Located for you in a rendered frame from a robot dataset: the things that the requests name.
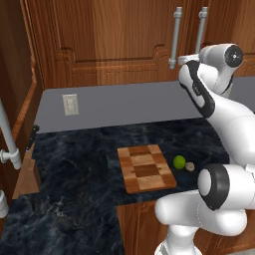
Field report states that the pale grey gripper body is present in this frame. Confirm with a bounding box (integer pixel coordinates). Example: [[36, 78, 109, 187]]
[[177, 55, 201, 67]]

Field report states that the narrow wooden cabinet door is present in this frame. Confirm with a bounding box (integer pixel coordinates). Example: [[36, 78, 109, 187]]
[[185, 0, 255, 78]]

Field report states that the wide wooden cabinet door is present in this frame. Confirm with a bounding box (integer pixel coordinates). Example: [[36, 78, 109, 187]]
[[20, 0, 189, 90]]

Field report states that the green lime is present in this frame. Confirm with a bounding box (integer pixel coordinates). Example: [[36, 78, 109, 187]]
[[172, 154, 186, 170]]

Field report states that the beige garlic bulb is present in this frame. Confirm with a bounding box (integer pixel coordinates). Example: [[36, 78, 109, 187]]
[[184, 161, 196, 172]]

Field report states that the checkered wooden cutting board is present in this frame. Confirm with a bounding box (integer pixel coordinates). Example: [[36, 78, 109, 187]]
[[117, 143, 178, 195]]

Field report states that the wooden base cabinet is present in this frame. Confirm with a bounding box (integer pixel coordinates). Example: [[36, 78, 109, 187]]
[[116, 198, 255, 255]]

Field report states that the wooden knife block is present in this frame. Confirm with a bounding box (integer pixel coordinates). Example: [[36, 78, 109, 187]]
[[12, 148, 42, 200]]

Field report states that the silver cabinet door handle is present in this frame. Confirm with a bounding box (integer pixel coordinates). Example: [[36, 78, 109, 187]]
[[167, 6, 183, 70], [193, 6, 209, 56]]

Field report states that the white wall outlet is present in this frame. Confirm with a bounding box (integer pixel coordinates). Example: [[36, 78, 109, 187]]
[[62, 93, 81, 117]]

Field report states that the black knife handle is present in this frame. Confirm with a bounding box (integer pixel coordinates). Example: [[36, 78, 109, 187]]
[[26, 125, 41, 151]]

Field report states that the long white bar handle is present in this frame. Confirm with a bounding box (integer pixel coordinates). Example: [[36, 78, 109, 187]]
[[0, 99, 23, 170], [0, 189, 10, 219]]

